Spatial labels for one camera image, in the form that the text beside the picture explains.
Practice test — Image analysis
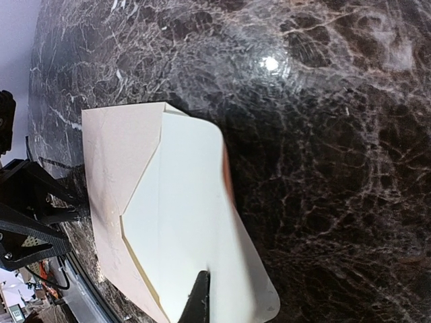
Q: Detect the cream letter sheet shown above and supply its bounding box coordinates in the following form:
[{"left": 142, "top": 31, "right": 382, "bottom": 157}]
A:
[{"left": 123, "top": 112, "right": 280, "bottom": 322}]

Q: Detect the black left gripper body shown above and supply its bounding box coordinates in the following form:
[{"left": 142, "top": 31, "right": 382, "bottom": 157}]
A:
[{"left": 0, "top": 90, "right": 16, "bottom": 155}]

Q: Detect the black front table rail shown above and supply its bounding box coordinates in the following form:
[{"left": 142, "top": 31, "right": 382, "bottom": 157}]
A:
[{"left": 58, "top": 252, "right": 132, "bottom": 322}]

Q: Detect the pink envelope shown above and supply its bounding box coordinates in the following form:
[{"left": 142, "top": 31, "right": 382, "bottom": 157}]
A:
[{"left": 82, "top": 102, "right": 190, "bottom": 322}]

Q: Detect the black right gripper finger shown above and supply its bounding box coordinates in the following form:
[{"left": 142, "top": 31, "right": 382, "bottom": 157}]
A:
[{"left": 178, "top": 271, "right": 211, "bottom": 323}]

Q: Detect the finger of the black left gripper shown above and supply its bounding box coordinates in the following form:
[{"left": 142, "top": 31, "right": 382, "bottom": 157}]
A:
[
  {"left": 1, "top": 159, "right": 85, "bottom": 224},
  {"left": 1, "top": 204, "right": 69, "bottom": 270}
]

